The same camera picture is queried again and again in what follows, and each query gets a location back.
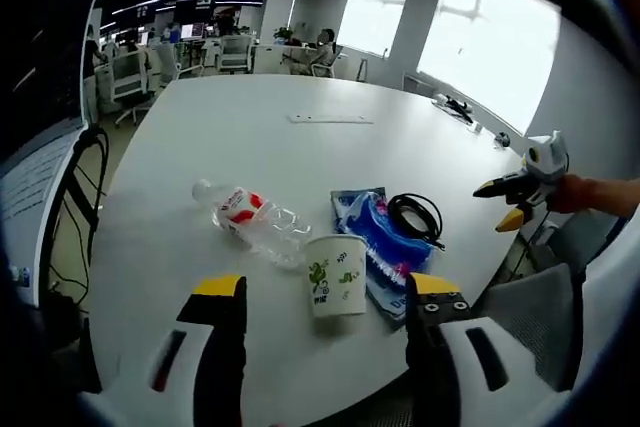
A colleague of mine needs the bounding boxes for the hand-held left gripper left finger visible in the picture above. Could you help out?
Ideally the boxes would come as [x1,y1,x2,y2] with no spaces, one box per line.
[79,274,249,427]

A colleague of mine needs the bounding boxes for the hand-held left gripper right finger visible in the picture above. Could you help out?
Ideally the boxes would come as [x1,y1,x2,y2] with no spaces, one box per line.
[403,271,564,427]

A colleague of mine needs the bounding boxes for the black cable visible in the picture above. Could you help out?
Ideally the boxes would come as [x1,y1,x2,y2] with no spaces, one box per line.
[387,192,446,252]

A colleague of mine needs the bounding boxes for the blue plastic packet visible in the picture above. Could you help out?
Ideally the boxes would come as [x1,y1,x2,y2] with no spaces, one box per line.
[329,186,440,333]

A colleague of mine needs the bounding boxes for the white paper cup green print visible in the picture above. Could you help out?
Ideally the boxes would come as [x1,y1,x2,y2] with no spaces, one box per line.
[302,233,369,319]

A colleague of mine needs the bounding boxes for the clear plastic bottle red label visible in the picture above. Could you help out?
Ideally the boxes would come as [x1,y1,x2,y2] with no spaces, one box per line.
[191,178,313,271]

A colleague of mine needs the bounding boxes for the person's right hand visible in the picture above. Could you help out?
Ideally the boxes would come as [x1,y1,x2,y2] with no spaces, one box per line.
[545,174,601,214]

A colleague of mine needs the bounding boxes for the black device on table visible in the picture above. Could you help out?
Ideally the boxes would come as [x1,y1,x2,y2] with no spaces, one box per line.
[432,92,475,124]

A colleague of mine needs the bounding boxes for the grey mesh office chair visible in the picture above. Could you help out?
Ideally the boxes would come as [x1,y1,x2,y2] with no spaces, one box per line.
[472,262,589,393]

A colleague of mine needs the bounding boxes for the white table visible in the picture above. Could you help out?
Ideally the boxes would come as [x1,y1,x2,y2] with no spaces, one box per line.
[89,73,532,396]

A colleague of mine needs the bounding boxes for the white office chair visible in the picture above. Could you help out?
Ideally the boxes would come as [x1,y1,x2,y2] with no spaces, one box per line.
[309,44,345,79]
[107,49,157,127]
[215,34,255,75]
[155,42,182,88]

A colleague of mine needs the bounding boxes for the white whiteboard on stand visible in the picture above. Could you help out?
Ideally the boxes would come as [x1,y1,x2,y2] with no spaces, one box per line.
[0,116,91,308]

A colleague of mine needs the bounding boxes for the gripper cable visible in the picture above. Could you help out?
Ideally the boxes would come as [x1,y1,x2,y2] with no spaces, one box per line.
[499,206,551,293]

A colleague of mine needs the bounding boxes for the table cable cover plate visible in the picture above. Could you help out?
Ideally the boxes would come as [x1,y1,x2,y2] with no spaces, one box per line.
[287,113,375,126]

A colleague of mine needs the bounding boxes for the black cables on floor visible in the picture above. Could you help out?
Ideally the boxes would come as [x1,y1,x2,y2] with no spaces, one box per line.
[42,125,111,308]

